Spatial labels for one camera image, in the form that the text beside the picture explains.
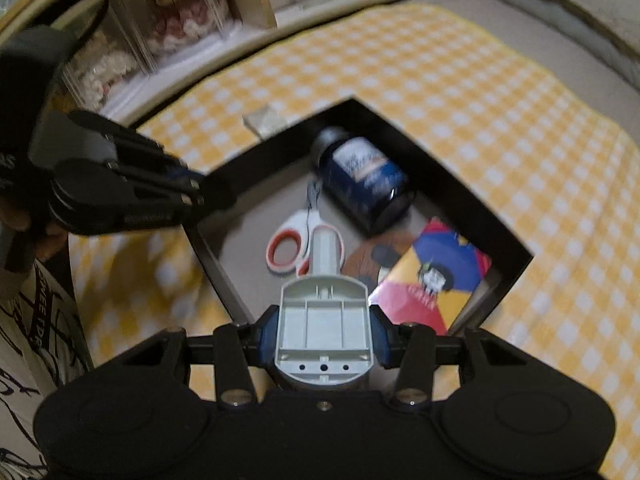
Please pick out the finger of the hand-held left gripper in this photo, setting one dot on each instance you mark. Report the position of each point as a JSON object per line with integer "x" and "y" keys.
{"x": 150, "y": 155}
{"x": 155, "y": 195}

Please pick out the white and orange scissors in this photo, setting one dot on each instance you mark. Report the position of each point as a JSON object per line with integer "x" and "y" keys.
{"x": 300, "y": 220}

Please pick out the yellow checked cloth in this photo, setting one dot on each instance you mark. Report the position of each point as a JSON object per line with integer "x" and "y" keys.
{"x": 500, "y": 110}

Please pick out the dark blue pill bottle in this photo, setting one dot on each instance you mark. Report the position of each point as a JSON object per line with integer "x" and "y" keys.
{"x": 370, "y": 185}

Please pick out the white printed garment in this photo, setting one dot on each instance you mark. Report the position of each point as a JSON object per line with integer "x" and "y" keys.
{"x": 30, "y": 335}

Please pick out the person's left hand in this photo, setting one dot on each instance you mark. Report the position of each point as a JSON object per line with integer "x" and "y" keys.
{"x": 50, "y": 242}

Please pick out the small white eraser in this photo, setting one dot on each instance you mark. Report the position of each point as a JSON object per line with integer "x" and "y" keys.
{"x": 264, "y": 121}

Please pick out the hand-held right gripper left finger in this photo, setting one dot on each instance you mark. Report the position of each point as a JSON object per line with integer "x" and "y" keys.
{"x": 267, "y": 330}

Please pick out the wooden shelf unit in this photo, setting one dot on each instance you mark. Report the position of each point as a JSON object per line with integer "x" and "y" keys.
{"x": 255, "y": 0}

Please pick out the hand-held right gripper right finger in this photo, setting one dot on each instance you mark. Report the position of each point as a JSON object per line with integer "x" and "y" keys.
{"x": 377, "y": 335}

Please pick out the round panda coaster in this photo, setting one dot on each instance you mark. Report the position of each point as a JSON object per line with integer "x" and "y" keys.
{"x": 365, "y": 260}

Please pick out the black cardboard box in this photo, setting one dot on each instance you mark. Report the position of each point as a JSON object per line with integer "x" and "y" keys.
{"x": 450, "y": 190}

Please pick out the red and blue card box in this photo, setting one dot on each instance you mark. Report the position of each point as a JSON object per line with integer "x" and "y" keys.
{"x": 435, "y": 270}

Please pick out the clear display case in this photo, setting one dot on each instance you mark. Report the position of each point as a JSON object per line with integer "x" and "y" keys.
{"x": 105, "y": 70}
{"x": 175, "y": 15}

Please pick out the grey plastic device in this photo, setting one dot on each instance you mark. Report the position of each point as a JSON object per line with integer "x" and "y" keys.
{"x": 325, "y": 320}

